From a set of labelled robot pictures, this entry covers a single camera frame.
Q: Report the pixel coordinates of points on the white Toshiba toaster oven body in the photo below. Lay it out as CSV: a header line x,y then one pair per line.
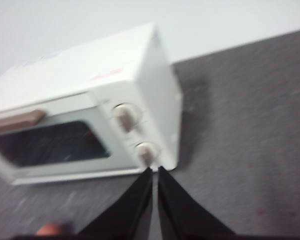
x,y
90,65

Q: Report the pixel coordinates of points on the brown egg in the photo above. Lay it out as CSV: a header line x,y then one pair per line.
x,y
50,229

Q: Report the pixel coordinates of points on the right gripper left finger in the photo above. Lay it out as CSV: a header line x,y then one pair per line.
x,y
130,215

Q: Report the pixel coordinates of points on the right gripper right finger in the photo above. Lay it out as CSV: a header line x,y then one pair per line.
x,y
180,215

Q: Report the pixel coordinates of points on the beige oven control knob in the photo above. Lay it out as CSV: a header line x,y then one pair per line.
x,y
125,117
146,152

